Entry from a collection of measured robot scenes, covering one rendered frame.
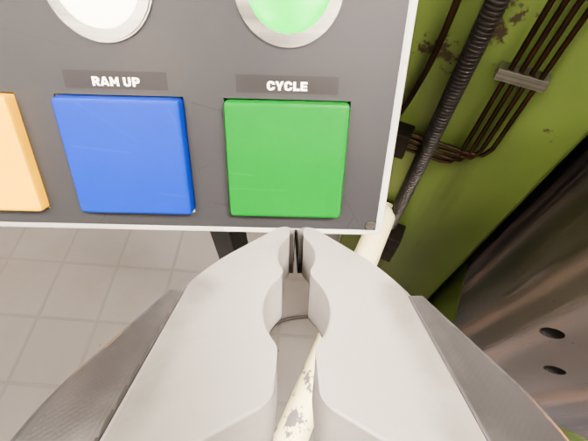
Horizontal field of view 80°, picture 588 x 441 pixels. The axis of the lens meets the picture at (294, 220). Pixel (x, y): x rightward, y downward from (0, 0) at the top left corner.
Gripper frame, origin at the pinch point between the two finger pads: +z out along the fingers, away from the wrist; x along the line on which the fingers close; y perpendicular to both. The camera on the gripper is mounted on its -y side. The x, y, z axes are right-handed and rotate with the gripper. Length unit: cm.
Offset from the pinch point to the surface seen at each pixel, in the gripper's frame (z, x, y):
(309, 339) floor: 72, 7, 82
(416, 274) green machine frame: 56, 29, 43
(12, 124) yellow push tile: 10.5, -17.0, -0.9
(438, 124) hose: 37.0, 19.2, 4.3
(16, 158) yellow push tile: 10.4, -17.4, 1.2
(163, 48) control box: 11.2, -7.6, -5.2
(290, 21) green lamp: 11.0, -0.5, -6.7
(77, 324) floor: 75, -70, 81
